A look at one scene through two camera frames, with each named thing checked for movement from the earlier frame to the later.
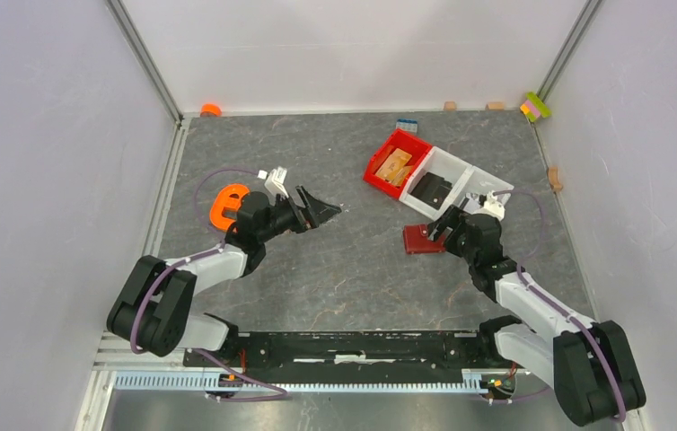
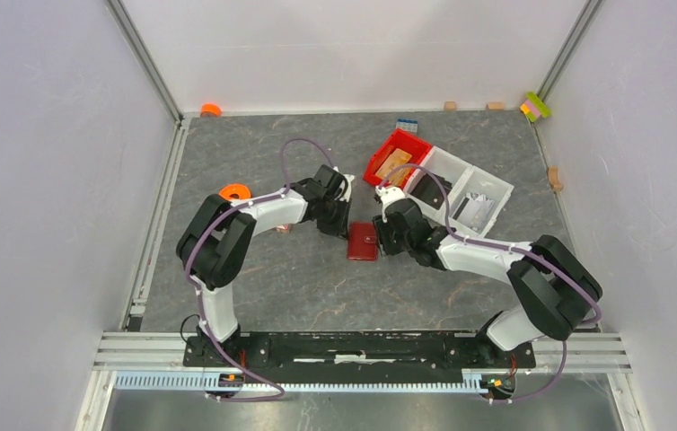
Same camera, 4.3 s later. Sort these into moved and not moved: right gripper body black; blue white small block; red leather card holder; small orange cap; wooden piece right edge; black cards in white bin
Moved: red leather card holder; right gripper body black
Not moved: wooden piece right edge; blue white small block; black cards in white bin; small orange cap
